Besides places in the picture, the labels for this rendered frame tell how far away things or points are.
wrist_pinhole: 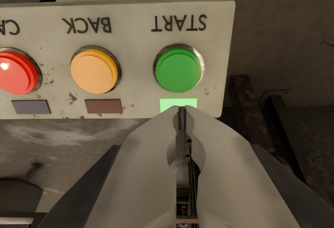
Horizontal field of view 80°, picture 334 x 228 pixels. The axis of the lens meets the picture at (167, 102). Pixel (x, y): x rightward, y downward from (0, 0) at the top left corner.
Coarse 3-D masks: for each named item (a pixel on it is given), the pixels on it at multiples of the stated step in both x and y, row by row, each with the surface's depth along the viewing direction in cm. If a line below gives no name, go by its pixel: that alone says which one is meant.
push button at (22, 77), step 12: (0, 60) 17; (12, 60) 17; (24, 60) 18; (0, 72) 18; (12, 72) 18; (24, 72) 18; (36, 72) 18; (0, 84) 18; (12, 84) 18; (24, 84) 18; (36, 84) 19
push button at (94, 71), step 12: (84, 60) 17; (96, 60) 17; (108, 60) 17; (72, 72) 18; (84, 72) 17; (96, 72) 17; (108, 72) 17; (84, 84) 18; (96, 84) 18; (108, 84) 18
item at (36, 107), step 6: (12, 102) 20; (18, 102) 20; (24, 102) 20; (30, 102) 20; (36, 102) 20; (42, 102) 20; (18, 108) 21; (24, 108) 20; (30, 108) 20; (36, 108) 20; (42, 108) 20; (48, 108) 20
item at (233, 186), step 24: (192, 120) 11; (216, 120) 10; (192, 144) 10; (216, 144) 9; (240, 144) 9; (216, 168) 8; (240, 168) 8; (216, 192) 7; (240, 192) 7; (264, 192) 7; (216, 216) 6; (240, 216) 6; (264, 216) 6; (288, 216) 6
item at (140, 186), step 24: (168, 120) 10; (120, 144) 9; (144, 144) 9; (168, 144) 9; (120, 168) 8; (144, 168) 8; (168, 168) 8; (120, 192) 7; (144, 192) 7; (168, 192) 7; (96, 216) 6; (120, 216) 6; (144, 216) 6; (168, 216) 6
